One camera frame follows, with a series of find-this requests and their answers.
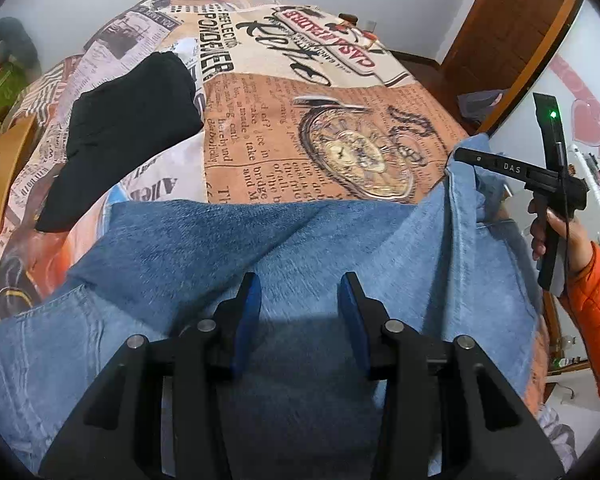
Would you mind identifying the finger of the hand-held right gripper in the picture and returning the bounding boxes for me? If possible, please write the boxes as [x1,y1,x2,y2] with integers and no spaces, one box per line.
[453,147,529,182]

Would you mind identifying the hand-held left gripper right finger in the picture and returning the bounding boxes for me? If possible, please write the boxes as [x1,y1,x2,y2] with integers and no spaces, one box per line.
[340,272,566,480]

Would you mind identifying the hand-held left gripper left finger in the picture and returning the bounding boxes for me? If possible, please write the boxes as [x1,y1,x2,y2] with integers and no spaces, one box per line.
[37,272,263,480]

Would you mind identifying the blue denim pants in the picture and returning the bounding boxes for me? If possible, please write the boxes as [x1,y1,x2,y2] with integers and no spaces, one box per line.
[0,157,543,480]

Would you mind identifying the person's right forearm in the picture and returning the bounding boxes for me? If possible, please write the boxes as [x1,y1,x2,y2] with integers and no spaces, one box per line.
[557,242,600,416]

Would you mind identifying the person's right hand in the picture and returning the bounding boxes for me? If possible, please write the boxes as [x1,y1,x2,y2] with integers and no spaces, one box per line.
[529,199,595,275]

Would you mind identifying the wooden side table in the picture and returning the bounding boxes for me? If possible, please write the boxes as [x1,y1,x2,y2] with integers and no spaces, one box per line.
[542,290,593,376]

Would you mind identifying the wooden door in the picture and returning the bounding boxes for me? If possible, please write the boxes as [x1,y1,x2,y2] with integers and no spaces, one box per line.
[440,0,581,133]

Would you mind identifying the printed blanket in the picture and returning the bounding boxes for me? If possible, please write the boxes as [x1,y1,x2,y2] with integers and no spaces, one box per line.
[0,0,551,411]

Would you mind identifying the light grey cloth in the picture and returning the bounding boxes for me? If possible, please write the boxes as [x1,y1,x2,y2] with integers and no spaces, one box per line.
[532,400,578,471]

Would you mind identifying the black cloth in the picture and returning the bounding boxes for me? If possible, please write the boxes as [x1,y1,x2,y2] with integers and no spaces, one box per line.
[35,51,204,233]

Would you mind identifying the wooden board with cutouts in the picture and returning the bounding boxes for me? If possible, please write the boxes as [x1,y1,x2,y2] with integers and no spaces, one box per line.
[0,112,38,281]

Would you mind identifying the green box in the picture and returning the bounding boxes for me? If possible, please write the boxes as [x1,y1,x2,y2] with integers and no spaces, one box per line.
[0,60,31,146]

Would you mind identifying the dark grey bag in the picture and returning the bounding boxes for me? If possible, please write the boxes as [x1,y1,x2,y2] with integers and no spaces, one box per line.
[0,16,41,76]

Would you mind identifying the pink heart wall stickers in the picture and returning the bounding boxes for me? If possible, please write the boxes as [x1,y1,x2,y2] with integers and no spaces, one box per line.
[550,55,600,148]

